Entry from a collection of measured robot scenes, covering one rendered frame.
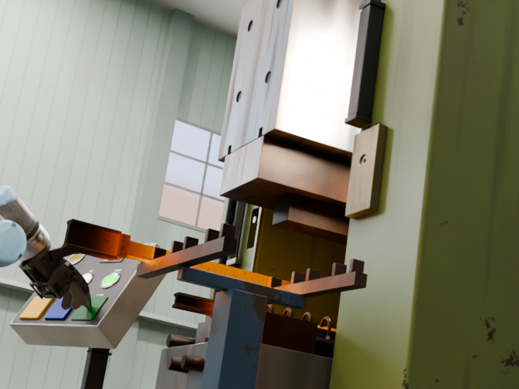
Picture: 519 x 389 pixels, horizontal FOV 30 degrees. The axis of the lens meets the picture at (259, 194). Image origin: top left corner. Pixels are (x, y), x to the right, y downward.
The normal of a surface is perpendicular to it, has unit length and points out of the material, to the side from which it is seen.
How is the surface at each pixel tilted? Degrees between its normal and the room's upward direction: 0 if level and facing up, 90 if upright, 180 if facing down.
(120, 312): 90
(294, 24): 90
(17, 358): 90
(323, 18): 90
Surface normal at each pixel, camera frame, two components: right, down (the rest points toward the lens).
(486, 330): 0.43, -0.19
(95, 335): -0.44, 0.67
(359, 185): -0.89, -0.25
